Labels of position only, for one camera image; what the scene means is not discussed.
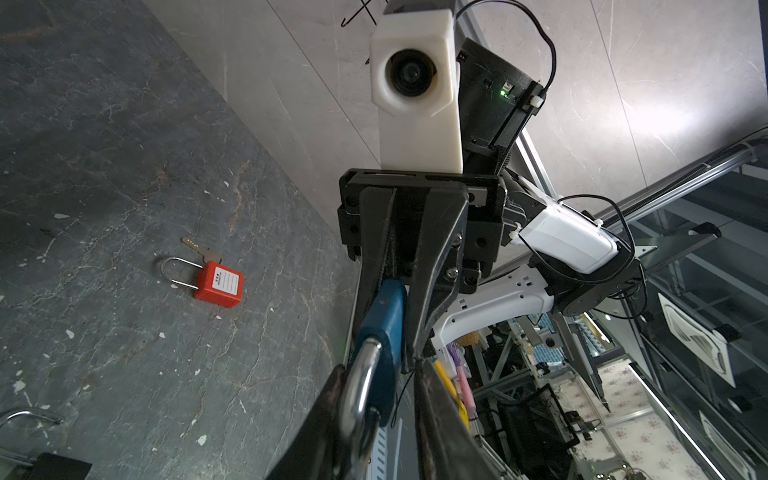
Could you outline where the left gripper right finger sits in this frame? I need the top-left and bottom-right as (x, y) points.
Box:
(414, 359), (499, 479)

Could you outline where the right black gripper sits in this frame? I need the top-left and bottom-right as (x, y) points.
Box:
(337, 169), (507, 372)

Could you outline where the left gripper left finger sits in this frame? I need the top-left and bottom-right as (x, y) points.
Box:
(267, 365), (345, 480)

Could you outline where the blue padlock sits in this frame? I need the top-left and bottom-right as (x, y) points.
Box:
(334, 280), (407, 479)

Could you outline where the red padlock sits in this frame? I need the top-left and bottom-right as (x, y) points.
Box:
(159, 257), (244, 308)

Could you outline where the brass silver key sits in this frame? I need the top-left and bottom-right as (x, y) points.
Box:
(181, 237), (222, 264)

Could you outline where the black padlock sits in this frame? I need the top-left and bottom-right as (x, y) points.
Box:
(1, 407), (93, 480)

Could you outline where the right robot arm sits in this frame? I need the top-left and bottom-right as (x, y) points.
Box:
(338, 39), (640, 372)

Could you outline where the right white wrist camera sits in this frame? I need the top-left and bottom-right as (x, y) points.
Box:
(370, 8), (463, 174)

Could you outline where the black wire hook rack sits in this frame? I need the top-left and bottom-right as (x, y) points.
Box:
(340, 0), (377, 28)

